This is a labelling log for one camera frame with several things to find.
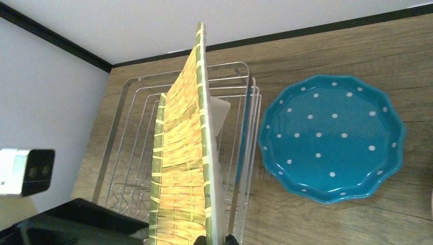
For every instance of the metal wire dish rack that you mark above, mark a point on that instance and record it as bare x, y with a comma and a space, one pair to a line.
124, 180

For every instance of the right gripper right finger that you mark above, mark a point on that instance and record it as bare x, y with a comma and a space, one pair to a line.
231, 240

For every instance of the teal polka dot plate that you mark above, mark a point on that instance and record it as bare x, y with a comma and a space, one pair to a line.
331, 138

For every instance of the bamboo pattern square plate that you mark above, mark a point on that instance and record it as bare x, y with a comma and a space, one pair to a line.
187, 193

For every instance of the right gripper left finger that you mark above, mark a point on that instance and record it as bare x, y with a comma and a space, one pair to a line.
201, 240

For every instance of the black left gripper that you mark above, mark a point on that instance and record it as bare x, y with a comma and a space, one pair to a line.
77, 222

